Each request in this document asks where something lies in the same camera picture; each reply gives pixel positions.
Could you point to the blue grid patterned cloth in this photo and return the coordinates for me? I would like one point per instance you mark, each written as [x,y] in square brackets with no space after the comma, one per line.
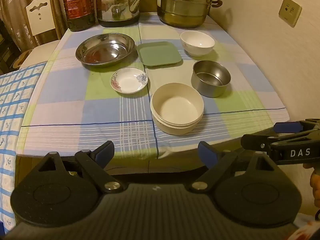
[12,110]

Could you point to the beige plastic bowl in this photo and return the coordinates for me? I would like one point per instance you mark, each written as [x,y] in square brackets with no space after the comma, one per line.
[175,107]

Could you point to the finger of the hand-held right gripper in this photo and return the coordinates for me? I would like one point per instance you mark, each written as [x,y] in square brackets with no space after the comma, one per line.
[253,142]
[287,127]

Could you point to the person's right hand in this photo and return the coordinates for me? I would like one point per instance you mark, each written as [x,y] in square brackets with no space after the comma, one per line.
[316,187]

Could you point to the stainless steel steamer pot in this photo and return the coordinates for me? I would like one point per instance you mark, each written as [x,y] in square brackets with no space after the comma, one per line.
[185,7]

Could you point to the cooking oil bottle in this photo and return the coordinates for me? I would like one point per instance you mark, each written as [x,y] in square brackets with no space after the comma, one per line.
[78,5]

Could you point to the pastel checked tablecloth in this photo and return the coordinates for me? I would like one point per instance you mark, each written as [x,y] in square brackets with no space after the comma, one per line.
[75,100]

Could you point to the green square plate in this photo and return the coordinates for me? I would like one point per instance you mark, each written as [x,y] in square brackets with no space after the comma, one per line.
[158,53]

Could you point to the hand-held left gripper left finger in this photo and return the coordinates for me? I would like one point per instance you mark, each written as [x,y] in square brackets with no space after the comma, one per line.
[105,151]

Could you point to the wide stainless steel basin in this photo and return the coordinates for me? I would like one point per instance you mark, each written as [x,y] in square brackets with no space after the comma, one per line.
[103,50]

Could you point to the beige wall socket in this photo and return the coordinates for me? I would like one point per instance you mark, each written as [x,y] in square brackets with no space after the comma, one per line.
[290,11]

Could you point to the white ceramic bowl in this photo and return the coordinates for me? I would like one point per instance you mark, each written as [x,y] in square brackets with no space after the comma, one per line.
[197,42]

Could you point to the red white printed cloth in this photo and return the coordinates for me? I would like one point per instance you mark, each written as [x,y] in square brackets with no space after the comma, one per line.
[308,230]

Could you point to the stainless steel kettle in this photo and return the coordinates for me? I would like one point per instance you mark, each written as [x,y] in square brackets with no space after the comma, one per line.
[115,7]

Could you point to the dark shelf rack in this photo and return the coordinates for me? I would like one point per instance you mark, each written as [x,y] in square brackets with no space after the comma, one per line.
[7,47]

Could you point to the stainless steel bowl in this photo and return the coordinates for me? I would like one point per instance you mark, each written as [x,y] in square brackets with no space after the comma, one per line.
[211,80]

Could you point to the white wooden chair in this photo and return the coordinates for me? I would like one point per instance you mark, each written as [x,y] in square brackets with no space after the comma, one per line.
[41,17]

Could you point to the small floral dish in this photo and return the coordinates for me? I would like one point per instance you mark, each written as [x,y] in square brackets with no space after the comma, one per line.
[128,80]

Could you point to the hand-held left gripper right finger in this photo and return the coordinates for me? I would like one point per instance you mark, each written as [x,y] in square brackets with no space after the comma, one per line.
[207,152]

